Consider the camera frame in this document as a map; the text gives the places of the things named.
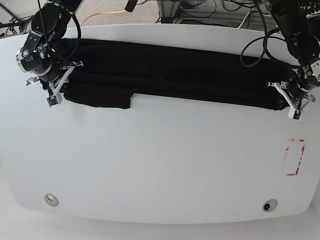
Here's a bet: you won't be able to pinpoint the aluminium table leg frame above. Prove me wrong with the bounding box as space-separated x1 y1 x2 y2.
156 0 182 24

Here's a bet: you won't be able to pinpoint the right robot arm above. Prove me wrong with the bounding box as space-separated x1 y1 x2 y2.
16 0 83 106

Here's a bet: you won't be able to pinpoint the table grommet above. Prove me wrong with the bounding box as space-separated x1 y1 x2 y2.
262 199 278 212
44 193 59 207

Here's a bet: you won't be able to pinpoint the right table grommet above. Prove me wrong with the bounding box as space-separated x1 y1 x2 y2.
262 199 278 212

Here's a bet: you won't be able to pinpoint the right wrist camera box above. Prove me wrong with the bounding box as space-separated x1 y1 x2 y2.
46 94 62 108

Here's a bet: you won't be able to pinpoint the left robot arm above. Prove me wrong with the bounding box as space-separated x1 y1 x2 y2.
236 0 320 113

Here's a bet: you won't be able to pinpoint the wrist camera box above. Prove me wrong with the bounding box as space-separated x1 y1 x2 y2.
288 107 303 121
46 94 62 108

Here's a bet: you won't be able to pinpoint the black T-shirt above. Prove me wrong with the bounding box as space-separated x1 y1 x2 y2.
53 38 295 111

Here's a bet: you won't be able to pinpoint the left table grommet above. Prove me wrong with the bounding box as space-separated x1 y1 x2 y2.
44 193 59 207

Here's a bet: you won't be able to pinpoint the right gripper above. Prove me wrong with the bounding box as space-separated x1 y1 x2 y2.
25 61 83 100

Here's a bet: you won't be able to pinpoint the yellow cable on floor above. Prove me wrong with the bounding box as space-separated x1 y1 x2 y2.
79 9 126 27

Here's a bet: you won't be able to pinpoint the red tape rectangle marking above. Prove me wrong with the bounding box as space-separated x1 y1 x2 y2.
282 139 306 176

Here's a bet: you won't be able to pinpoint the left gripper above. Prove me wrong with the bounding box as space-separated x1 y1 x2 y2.
267 81 316 113

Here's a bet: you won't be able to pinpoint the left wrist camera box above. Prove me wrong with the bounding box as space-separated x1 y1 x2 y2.
288 107 303 121

